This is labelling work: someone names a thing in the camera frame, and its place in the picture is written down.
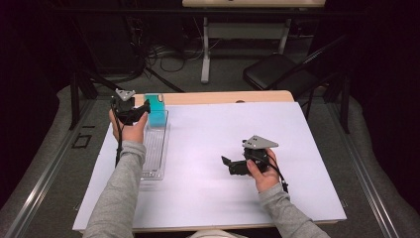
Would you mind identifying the person's left hand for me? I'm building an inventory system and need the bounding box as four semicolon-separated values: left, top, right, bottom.
108;108;149;145

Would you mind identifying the metal floor rail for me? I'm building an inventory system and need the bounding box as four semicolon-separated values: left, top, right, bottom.
3;98;97;238
325;98;402;238

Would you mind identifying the clear plastic storage bin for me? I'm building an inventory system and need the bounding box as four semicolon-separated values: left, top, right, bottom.
140;108;170;182

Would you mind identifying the frosted blue phone case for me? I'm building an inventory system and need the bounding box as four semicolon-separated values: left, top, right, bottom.
144;93;166;129

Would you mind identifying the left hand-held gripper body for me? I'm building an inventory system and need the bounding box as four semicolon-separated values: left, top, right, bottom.
110;88;148;127

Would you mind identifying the black chair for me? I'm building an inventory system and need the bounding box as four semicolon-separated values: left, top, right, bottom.
242;33;351;100

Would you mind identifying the white table sheet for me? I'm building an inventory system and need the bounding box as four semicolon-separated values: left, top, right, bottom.
71;100;348;232

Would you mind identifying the person's right hand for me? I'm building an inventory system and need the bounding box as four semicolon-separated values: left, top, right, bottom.
246;148;281;193

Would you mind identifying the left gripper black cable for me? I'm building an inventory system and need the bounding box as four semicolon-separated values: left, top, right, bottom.
110;98;124;168

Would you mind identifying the person's cream clothing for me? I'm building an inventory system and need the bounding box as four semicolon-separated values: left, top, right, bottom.
186;228;249;238

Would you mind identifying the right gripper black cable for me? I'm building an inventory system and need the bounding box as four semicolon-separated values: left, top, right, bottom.
263;155;290;194

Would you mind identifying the black metal bar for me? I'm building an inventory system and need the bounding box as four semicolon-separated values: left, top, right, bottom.
49;8;368;18

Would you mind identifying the tangle of floor cables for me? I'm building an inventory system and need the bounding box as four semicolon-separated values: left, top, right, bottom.
127;16;226;83

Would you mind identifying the black metal stand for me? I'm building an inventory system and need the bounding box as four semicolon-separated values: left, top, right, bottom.
323;72;352;135
68;65;100;131

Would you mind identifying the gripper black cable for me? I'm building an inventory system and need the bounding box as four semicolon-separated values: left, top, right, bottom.
110;98;124;168
263;155;290;194

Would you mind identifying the white-framed desk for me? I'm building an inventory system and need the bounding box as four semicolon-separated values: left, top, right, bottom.
181;0;327;85

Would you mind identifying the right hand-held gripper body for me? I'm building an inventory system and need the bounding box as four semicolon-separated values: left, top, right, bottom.
241;134;280;175

